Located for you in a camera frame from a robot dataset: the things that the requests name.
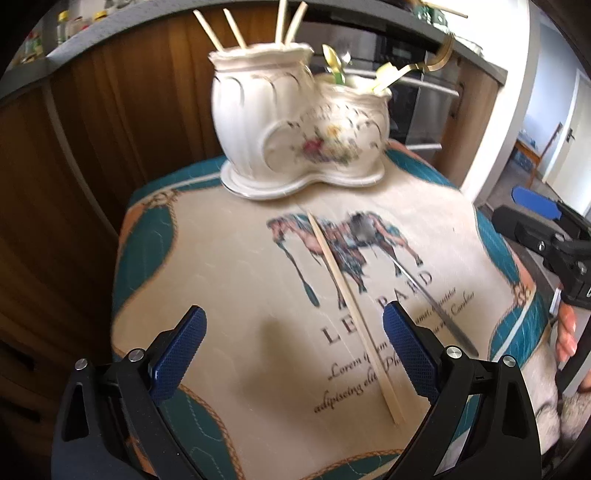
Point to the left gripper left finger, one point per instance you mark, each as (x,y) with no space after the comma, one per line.
(109,425)

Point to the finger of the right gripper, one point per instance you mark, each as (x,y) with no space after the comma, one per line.
(570,221)
(526,231)

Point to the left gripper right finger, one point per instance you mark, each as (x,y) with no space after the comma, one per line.
(503,442)

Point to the gold metal fork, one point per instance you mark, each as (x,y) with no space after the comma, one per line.
(438,62)

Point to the yellow plastic spoon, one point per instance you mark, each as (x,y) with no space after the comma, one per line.
(334,64)

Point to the yellow green plastic fork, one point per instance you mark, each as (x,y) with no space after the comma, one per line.
(385,75)

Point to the person right hand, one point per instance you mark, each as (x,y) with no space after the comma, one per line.
(566,344)

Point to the stainless built-in oven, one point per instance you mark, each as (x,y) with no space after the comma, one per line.
(420,103)

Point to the printed quilted cushion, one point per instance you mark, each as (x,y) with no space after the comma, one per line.
(281,387)

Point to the white ceramic utensil holder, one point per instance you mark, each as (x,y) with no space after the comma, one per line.
(282,128)

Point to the wooden cabinet doors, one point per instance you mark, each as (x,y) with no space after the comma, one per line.
(75,147)

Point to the yellow mustard bottle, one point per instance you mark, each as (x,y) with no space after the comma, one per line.
(100,15)

